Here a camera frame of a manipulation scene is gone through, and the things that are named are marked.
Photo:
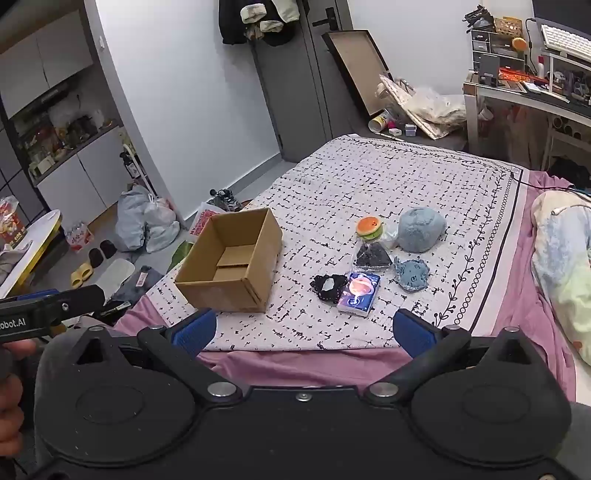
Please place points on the wicker basket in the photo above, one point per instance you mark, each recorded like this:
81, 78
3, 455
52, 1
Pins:
508, 26

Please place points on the black slippers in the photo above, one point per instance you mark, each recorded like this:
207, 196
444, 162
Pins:
102, 253

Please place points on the white black-patterned blanket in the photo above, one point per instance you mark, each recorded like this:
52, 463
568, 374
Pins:
346, 184

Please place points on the red white plastic bag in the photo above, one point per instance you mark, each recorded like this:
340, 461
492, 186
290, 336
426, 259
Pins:
203, 219

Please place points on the dark grey door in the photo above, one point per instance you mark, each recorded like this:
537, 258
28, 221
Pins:
295, 92

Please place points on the white keyboard riser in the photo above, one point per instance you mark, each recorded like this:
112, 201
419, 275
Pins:
568, 69

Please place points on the person's left hand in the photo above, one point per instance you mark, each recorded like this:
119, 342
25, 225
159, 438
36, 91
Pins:
11, 415

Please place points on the pastel printed quilt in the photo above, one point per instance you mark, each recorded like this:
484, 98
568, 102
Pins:
563, 258

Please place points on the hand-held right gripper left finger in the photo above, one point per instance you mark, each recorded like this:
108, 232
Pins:
194, 330

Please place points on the burger plush toy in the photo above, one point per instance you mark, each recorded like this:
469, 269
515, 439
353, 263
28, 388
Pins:
368, 226

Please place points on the blue planet print tissue pack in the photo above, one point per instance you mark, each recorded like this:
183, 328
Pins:
358, 295

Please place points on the grey drawer organiser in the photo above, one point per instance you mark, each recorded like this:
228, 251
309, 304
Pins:
489, 57

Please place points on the yellow paper cup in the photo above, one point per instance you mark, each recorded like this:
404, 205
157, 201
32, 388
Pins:
379, 122

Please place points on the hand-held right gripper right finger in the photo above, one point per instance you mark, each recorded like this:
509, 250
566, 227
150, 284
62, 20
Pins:
413, 334

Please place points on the black hanging clothes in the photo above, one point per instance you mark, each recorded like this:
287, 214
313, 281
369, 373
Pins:
231, 23

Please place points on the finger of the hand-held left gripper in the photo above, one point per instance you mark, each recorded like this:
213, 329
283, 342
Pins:
81, 300
39, 294

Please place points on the white keyboard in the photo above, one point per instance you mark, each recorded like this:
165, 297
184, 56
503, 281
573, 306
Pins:
565, 41

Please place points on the grey plastic bag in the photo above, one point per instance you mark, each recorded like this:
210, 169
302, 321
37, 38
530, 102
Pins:
131, 221

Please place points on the light blue fluffy hat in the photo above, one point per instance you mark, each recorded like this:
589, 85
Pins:
422, 228

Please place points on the small blue-grey box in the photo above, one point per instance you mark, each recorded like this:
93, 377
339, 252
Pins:
410, 129

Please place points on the white grey wall cabinet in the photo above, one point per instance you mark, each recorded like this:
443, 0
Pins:
60, 60

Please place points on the brown cardboard box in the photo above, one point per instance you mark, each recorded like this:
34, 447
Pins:
258, 272

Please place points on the grey clothes on floor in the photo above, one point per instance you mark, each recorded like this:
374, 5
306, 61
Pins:
138, 286

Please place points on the person's grey trousers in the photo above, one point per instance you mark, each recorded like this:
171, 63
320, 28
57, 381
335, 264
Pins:
51, 360

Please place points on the red snack bag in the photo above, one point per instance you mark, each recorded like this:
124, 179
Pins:
13, 224

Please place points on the yellow slippers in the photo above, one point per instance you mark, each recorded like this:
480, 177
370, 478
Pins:
82, 274

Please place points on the black cloth in clear packet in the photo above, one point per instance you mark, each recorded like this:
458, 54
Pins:
373, 256

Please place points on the white desk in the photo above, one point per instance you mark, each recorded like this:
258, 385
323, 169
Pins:
508, 99

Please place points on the orange ball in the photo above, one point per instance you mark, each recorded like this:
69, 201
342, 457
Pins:
520, 44

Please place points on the pack of water bottles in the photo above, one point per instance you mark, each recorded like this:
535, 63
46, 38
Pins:
79, 236

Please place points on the cream hanging cloth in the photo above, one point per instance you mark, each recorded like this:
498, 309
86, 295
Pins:
258, 16

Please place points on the black sneakers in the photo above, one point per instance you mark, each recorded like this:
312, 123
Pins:
226, 199

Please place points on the clear plastic wrap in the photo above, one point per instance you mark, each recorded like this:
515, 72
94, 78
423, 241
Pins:
390, 237

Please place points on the pink bed sheet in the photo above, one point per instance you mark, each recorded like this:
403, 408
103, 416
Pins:
277, 369

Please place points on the blue fish plush coaster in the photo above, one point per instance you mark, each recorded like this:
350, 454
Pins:
412, 275

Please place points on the white yellow-edged round table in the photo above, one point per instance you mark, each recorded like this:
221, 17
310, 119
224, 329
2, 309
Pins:
32, 258

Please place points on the cream patterned tote bag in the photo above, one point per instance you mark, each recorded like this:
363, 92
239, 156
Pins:
434, 110

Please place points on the black lace cloth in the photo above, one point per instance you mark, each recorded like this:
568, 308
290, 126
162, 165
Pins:
318, 291

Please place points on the black framed brown board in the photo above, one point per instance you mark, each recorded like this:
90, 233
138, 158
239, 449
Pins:
355, 64

